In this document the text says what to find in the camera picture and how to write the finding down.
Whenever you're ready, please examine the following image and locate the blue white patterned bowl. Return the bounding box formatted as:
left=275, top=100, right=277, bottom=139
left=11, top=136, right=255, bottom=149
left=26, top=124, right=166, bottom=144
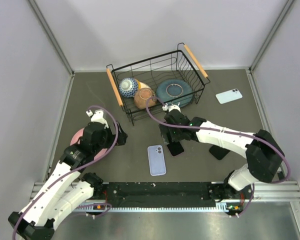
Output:
left=119, top=77, right=140, bottom=98

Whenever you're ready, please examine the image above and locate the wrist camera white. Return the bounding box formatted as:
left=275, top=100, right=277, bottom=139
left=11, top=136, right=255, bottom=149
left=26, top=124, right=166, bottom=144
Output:
left=162, top=103, right=181, bottom=114
left=86, top=109, right=109, bottom=129

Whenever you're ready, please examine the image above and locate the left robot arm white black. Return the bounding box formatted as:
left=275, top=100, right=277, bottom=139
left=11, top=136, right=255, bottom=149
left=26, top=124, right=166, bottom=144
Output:
left=8, top=119, right=128, bottom=240

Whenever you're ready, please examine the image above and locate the pink plate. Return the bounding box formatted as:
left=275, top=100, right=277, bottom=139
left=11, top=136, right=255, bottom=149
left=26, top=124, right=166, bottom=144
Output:
left=70, top=128, right=108, bottom=161

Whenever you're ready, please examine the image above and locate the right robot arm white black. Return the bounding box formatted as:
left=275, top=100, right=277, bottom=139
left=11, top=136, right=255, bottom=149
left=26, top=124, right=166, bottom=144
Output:
left=159, top=110, right=284, bottom=202

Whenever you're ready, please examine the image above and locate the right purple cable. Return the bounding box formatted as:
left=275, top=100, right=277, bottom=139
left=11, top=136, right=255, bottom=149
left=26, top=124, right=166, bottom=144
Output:
left=145, top=96, right=292, bottom=218

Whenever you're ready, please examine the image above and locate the light blue smartphone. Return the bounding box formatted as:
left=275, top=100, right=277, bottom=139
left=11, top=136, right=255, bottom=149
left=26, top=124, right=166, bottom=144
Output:
left=215, top=88, right=243, bottom=104

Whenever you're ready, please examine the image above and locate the black wire dish basket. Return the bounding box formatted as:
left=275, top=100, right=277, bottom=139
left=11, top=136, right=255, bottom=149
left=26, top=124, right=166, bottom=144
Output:
left=106, top=45, right=210, bottom=123

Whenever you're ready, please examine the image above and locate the black screen smartphone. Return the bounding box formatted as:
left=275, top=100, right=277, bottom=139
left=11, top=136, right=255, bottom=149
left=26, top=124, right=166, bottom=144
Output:
left=167, top=142, right=185, bottom=157

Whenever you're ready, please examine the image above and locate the teal ceramic plate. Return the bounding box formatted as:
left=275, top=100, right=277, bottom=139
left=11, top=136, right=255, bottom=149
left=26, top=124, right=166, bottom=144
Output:
left=156, top=79, right=193, bottom=108

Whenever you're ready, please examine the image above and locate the black phone case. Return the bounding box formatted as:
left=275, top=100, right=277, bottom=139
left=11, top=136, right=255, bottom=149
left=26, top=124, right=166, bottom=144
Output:
left=209, top=145, right=230, bottom=161

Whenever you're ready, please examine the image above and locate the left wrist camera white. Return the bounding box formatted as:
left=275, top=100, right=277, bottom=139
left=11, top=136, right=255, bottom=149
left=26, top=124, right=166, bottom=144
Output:
left=86, top=109, right=109, bottom=129

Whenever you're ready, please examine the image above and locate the brown ceramic bowl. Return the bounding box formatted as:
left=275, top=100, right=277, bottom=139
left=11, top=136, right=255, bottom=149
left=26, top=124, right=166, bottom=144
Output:
left=134, top=87, right=157, bottom=110

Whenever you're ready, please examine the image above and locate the aluminium frame rail front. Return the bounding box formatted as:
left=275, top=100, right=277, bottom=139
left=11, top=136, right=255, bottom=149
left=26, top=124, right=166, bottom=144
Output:
left=29, top=181, right=300, bottom=213

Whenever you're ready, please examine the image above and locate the yellow bowl in basket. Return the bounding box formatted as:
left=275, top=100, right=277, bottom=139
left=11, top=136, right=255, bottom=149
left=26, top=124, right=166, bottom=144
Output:
left=136, top=80, right=151, bottom=89

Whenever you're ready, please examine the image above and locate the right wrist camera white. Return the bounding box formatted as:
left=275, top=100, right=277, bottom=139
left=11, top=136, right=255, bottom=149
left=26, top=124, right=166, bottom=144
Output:
left=162, top=103, right=181, bottom=114

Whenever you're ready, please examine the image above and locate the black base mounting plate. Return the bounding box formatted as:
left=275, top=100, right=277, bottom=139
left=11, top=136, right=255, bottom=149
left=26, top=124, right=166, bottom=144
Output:
left=94, top=182, right=244, bottom=208

